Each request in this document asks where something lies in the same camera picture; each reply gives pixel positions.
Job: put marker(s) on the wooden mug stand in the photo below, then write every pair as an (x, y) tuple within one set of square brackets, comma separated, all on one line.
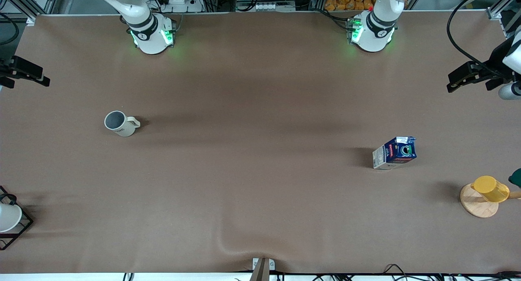
[(476, 205)]

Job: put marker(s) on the white power strip with plugs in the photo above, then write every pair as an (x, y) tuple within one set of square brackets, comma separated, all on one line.
[(181, 0)]

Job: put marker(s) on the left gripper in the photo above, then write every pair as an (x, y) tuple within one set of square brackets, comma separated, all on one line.
[(497, 60)]

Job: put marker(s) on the long white socket strip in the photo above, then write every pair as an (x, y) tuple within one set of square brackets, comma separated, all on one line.
[(264, 6)]

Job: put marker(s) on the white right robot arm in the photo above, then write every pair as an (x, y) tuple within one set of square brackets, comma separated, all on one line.
[(150, 37)]

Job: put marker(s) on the dark green cup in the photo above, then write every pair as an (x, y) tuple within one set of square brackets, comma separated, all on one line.
[(517, 178)]

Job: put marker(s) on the yellow plastic cup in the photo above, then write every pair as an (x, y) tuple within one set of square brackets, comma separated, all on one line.
[(492, 188)]

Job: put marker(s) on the blue white milk carton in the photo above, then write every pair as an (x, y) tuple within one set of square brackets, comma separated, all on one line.
[(397, 153)]

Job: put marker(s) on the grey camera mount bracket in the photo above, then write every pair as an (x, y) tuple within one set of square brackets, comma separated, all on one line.
[(262, 269)]

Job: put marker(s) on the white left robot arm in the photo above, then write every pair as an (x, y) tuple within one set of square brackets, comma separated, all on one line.
[(372, 37)]

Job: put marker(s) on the cream ceramic mug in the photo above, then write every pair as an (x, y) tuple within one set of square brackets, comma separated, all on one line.
[(124, 128)]

